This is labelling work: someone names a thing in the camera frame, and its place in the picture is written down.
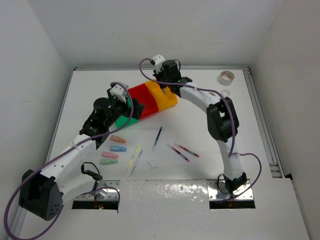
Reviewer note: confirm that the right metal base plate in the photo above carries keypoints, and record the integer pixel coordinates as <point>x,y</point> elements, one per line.
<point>217,191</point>

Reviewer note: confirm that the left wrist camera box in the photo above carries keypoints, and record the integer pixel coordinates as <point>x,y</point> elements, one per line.
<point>119,92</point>

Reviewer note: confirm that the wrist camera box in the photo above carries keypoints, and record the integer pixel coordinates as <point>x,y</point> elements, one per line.
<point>119,92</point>
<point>157,61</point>

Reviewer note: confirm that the yellow plastic bin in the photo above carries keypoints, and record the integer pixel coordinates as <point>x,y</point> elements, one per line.
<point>164,99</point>

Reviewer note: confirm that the red pen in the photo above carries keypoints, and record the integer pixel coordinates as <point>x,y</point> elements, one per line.
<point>178,152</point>
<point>187,150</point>

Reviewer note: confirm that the yellow pen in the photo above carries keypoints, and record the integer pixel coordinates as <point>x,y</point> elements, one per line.
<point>133,156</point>

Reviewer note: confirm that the red plastic bin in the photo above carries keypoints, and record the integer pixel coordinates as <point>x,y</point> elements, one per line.
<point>144,96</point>

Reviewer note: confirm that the green eraser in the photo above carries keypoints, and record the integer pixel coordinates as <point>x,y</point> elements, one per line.
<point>106,161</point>

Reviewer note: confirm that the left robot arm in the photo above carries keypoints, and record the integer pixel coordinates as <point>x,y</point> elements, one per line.
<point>46,191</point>

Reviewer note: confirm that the red pen upper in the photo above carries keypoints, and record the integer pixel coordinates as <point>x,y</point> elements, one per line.
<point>187,150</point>

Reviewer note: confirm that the green plastic bin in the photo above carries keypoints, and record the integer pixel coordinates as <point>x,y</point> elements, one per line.
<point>126,121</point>

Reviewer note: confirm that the red pen lower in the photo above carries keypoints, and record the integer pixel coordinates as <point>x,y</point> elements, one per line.
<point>178,152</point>

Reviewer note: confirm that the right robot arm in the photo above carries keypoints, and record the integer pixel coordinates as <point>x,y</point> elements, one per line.
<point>221,117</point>

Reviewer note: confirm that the blue eraser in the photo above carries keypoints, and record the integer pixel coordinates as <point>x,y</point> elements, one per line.
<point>115,148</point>

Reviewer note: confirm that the blue pen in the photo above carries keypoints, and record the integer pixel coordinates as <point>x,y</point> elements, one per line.
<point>136,163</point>

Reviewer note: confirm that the orange eraser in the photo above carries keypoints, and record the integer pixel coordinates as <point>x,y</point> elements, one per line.
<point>117,139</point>

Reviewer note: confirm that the metal base plate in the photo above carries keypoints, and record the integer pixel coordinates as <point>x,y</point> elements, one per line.
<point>217,191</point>
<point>107,192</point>

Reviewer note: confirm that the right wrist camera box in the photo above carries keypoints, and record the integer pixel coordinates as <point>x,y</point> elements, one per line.
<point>157,61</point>

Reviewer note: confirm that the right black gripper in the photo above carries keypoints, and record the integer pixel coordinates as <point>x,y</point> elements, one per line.
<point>158,75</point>

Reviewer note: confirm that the small white tape roll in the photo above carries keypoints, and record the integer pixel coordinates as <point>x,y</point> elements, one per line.
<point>225,93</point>

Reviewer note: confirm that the pink eraser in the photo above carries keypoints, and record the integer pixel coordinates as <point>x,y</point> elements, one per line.
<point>109,155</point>

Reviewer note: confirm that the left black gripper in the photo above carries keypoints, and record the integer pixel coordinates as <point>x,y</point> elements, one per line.
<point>137,107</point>

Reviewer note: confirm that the white pen cap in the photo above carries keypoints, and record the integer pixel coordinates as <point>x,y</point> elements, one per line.
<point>152,166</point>

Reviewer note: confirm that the large white tape roll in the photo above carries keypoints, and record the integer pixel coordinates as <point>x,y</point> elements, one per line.
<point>226,78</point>

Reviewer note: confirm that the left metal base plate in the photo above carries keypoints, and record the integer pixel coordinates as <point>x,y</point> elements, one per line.
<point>107,192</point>

